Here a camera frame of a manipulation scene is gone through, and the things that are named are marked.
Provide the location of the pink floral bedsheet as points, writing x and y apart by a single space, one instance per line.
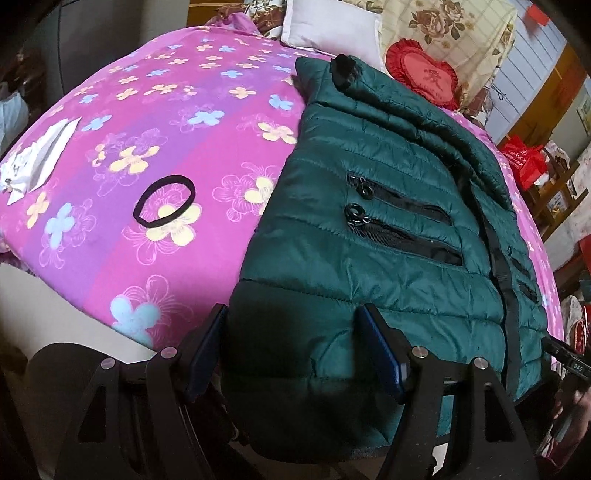
115 115

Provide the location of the white pillow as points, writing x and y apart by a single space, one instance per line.
323 23

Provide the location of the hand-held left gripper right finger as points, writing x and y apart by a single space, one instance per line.
383 355

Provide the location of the orange wooden door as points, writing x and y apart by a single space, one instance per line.
549 87

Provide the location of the white paper on bed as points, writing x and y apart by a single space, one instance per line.
41 157

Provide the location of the white plastic bag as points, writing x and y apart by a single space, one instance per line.
11 113

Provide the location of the grey wardrobe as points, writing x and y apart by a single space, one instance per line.
106 32

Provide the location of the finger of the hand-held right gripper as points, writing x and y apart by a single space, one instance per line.
565 356

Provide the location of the black hair band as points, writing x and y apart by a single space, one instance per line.
168 178

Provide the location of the wooden chair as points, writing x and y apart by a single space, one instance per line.
558 194

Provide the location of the red shopping bag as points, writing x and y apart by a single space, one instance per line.
521 161

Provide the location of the person's right hand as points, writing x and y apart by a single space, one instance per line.
577 406

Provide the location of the red heart cushion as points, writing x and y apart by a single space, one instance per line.
422 74

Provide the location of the green puffer jacket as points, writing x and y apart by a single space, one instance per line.
369 277

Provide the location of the framed wall picture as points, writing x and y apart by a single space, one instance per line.
585 99

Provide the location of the beige rose print quilt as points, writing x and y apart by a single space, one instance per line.
461 37

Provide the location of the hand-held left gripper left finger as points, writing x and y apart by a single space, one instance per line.
205 355

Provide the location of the brown floral blanket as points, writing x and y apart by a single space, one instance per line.
263 16

